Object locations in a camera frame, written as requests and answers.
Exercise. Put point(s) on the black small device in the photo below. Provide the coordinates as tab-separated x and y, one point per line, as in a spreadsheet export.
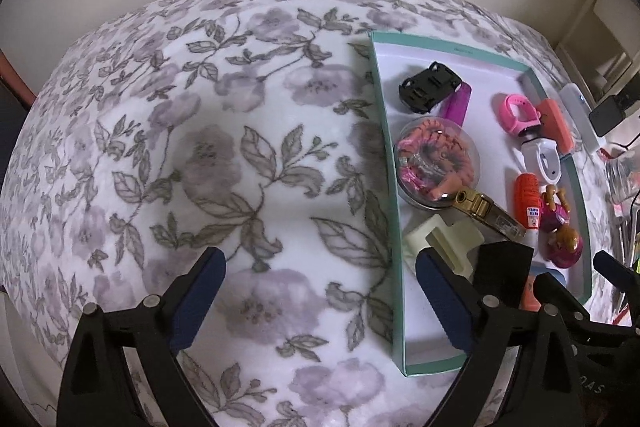
607	116

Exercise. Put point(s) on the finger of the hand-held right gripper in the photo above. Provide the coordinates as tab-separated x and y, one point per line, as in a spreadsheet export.
560	294
617	274

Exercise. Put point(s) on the black charger plug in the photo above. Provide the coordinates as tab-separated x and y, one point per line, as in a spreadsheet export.
502	264

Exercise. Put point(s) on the cream shelf unit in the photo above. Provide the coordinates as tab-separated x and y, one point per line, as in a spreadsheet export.
600	37

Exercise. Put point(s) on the clear glass jar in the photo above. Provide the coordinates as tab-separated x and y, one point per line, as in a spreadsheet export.
622	177

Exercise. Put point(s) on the small salmon blue box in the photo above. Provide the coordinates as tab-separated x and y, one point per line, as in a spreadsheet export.
555	124

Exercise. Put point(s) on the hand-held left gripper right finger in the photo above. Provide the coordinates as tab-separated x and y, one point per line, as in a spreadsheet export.
447	299

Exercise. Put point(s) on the pink doll figure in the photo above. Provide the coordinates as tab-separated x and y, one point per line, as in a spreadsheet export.
565	247

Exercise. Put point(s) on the floral grey white blanket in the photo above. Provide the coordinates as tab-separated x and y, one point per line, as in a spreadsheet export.
225	157

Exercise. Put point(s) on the teal white box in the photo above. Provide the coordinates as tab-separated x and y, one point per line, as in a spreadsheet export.
425	322

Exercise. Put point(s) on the purple lighter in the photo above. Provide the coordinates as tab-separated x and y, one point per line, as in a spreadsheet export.
456	104

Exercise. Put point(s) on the white plastic holder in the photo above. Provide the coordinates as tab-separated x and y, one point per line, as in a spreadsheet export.
537	157

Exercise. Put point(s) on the gold patterned hair clip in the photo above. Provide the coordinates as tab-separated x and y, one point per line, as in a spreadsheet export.
482	206

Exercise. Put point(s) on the cream claw hair clip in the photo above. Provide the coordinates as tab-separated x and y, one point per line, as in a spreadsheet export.
450	239

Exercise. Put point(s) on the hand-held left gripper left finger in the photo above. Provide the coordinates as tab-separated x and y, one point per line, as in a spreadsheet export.
197	302

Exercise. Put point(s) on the white power bank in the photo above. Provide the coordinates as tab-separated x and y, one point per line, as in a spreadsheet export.
580	117

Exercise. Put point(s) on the clear round hair-tie container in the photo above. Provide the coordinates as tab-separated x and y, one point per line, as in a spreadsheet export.
435	162

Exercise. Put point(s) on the black toy car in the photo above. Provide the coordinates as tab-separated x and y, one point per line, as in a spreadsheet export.
430	87

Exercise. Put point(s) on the salmon board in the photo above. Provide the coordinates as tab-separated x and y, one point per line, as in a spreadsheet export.
12	77

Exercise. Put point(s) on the long salmon eraser box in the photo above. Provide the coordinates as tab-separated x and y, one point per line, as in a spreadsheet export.
529	294

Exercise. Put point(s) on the pink purple toy watch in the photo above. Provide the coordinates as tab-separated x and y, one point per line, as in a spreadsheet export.
515	114

